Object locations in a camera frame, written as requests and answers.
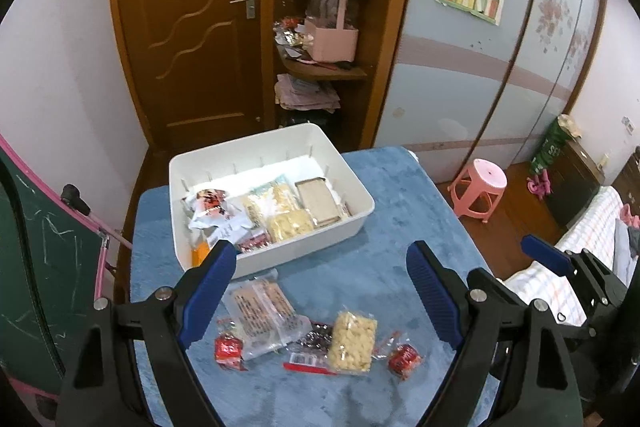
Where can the white plastic storage bin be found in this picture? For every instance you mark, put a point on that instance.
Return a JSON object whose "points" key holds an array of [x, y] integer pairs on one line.
{"points": [[300, 153]]}

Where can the cream powder pouch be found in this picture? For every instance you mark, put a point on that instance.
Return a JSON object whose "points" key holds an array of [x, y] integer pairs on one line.
{"points": [[270, 199]]}

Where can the pink toy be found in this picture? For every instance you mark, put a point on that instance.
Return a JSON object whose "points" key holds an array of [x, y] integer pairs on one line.
{"points": [[539, 185]]}

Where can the clear pack peanut puffs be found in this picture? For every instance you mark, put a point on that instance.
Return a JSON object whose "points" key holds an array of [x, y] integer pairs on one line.
{"points": [[352, 345]]}

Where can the dark crinkled snack packet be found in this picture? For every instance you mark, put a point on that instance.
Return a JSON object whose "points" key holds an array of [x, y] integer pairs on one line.
{"points": [[318, 340]]}

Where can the wooden corner shelf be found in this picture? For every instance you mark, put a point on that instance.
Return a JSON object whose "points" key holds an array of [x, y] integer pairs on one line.
{"points": [[331, 64]]}

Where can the dark wooden cabinet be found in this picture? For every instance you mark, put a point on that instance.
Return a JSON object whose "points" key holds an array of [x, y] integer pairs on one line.
{"points": [[575, 179]]}

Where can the clear bag brown bread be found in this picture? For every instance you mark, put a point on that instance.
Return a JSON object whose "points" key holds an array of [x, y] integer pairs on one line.
{"points": [[263, 318]]}

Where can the pink basket with handle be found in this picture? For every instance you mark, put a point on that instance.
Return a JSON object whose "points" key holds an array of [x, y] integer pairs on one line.
{"points": [[331, 30]]}

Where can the white orange wrapper bar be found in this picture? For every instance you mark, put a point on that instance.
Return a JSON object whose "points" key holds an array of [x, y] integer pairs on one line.
{"points": [[201, 244]]}

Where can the folded cloth stack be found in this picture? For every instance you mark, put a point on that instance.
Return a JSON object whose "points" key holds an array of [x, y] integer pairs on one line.
{"points": [[291, 93]]}

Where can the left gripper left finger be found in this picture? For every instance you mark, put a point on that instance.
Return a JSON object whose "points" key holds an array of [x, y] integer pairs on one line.
{"points": [[104, 388]]}

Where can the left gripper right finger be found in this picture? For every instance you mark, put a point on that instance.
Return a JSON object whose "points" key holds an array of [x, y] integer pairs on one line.
{"points": [[494, 334]]}

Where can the small dark red packet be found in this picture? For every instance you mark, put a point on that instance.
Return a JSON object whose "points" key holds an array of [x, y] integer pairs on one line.
{"points": [[308, 363]]}

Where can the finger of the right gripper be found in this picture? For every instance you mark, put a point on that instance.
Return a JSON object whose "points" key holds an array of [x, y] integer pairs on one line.
{"points": [[547, 255]]}

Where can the blue foil snack packet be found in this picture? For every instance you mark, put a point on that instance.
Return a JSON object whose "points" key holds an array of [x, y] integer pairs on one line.
{"points": [[253, 240]]}

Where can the green bag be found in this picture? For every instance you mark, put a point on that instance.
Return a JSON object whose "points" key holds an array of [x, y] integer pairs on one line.
{"points": [[557, 134]]}

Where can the small red snack packet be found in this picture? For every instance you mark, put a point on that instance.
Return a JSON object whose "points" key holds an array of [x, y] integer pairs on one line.
{"points": [[399, 355]]}

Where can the clear bag puffed chunks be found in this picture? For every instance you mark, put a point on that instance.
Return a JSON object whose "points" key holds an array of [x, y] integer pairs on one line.
{"points": [[289, 225]]}

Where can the red white snack packet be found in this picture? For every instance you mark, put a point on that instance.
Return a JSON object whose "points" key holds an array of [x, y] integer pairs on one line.
{"points": [[211, 212]]}

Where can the brown wooden door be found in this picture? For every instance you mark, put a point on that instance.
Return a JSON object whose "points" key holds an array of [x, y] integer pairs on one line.
{"points": [[197, 70]]}

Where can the red clear candy packet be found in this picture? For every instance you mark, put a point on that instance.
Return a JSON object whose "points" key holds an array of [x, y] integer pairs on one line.
{"points": [[228, 347]]}

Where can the blue plush table cover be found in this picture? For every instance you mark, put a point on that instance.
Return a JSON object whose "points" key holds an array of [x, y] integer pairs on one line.
{"points": [[366, 274]]}

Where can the green chalkboard pink frame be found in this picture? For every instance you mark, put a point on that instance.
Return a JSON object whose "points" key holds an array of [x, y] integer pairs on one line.
{"points": [[47, 292]]}

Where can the pink plastic stool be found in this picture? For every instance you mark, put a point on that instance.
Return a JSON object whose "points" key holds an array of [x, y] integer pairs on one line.
{"points": [[477, 190]]}

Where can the brown paper snack bar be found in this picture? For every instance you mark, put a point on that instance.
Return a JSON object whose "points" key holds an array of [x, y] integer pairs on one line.
{"points": [[318, 200]]}

